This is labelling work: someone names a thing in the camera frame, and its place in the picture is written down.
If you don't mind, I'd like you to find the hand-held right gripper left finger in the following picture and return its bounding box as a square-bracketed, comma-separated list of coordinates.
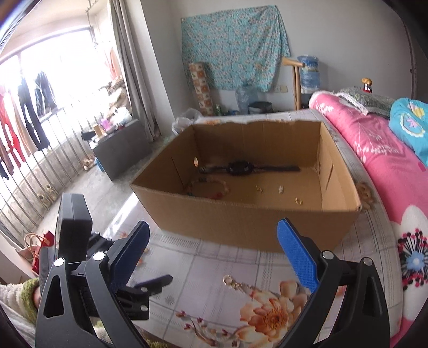
[35, 220, 151, 348]

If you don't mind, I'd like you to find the brown cardboard box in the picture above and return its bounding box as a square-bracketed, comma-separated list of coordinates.
[130, 120, 363, 253]

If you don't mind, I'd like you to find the teal floral hanging cloth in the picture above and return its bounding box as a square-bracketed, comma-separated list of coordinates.
[181, 5, 291, 92]

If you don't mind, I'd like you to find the wooden chair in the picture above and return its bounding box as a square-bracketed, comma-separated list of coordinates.
[281, 56, 305, 111]

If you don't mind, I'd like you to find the black low cabinet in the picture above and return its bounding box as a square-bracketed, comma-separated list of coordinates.
[92, 119, 151, 179]

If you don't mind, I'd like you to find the blue cartoon quilt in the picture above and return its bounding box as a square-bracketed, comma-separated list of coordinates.
[389, 97, 428, 158]

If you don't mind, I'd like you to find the blue water jug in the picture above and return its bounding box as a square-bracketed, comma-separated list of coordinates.
[297, 54, 321, 95]

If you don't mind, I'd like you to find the beige handbag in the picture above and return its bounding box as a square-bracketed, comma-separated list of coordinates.
[15, 232, 44, 262]

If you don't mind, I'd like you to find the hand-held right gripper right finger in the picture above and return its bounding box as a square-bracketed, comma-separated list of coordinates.
[276, 217, 392, 348]

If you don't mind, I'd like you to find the multicoloured bead bracelet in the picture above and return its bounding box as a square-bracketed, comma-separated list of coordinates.
[185, 178, 231, 200]

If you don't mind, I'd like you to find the pile of cardboard clutter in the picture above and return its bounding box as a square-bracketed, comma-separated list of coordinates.
[97, 75, 134, 116]

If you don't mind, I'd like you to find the grey curtain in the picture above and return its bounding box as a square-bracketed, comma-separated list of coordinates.
[109, 0, 164, 141]

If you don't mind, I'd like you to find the metal balcony railing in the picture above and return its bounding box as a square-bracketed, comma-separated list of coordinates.
[0, 107, 87, 235]

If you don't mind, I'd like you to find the large clear water bottle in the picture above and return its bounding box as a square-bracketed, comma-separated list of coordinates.
[235, 85, 259, 114]

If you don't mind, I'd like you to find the white plastic bag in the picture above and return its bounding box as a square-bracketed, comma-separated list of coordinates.
[172, 108, 203, 136]

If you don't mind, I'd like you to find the row of hanging clothes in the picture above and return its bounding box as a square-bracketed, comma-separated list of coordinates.
[0, 69, 59, 181]

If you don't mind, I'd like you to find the grey green lace cloth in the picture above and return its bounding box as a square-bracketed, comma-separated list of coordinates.
[334, 86, 402, 119]

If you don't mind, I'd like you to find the red paper bag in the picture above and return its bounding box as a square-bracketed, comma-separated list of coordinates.
[32, 231, 56, 273]

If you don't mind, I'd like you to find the pink floral blanket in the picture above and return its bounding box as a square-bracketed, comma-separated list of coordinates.
[308, 90, 428, 348]

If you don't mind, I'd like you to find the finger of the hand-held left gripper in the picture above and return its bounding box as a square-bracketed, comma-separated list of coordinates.
[132, 274, 173, 295]
[115, 288, 150, 321]

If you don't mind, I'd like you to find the patterned wrapping paper roll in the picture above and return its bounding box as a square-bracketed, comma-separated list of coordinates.
[188, 62, 215, 116]

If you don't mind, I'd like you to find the gold chain with ring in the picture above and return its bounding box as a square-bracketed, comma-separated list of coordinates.
[222, 274, 256, 292]

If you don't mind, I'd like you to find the black wristwatch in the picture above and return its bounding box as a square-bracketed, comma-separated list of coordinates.
[197, 161, 300, 177]

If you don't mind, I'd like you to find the person's left forearm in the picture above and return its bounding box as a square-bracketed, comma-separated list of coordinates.
[0, 278, 42, 348]

